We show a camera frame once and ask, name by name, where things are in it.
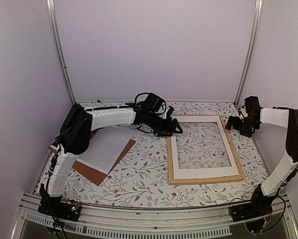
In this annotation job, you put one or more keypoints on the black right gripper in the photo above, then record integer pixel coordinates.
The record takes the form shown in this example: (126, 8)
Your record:
(235, 119)

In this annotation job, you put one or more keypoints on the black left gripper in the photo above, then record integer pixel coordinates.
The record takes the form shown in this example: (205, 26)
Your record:
(169, 130)

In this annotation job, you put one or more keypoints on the white photo mat board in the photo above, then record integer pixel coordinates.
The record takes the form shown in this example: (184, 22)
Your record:
(203, 171)

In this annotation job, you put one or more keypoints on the light wooden picture frame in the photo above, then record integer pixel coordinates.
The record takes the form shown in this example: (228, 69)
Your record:
(235, 161)

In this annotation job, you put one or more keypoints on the photo with white border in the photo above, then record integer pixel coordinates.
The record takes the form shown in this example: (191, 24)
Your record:
(109, 149)

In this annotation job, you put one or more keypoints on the clear acrylic sheet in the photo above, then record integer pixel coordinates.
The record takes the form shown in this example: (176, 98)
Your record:
(201, 146)

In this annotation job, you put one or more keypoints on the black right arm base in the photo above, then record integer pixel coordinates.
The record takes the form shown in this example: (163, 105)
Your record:
(259, 205)

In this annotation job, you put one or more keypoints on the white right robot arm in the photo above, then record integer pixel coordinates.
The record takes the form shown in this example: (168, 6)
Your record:
(282, 117)

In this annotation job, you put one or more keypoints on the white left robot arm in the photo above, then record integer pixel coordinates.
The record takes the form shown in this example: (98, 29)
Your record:
(75, 132)

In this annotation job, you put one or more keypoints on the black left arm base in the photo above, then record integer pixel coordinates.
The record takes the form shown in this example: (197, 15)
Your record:
(55, 207)

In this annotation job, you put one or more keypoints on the brown backing board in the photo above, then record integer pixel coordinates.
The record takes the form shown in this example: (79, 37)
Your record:
(101, 174)

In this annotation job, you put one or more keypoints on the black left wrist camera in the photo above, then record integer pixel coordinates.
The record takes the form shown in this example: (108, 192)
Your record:
(152, 103)

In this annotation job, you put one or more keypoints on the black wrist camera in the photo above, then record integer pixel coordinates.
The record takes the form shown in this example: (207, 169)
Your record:
(251, 104)
(152, 103)

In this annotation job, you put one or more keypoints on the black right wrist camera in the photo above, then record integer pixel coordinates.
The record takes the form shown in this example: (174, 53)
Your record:
(251, 104)

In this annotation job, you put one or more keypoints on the right aluminium corner post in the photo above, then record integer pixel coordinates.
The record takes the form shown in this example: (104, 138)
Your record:
(250, 50)

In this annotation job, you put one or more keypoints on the aluminium corner post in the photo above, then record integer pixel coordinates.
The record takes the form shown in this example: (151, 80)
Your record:
(250, 50)
(59, 51)

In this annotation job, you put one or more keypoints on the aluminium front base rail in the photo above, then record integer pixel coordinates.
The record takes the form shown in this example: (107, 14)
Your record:
(105, 222)

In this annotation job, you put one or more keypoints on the left aluminium corner post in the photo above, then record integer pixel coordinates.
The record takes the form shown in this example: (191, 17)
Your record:
(59, 51)

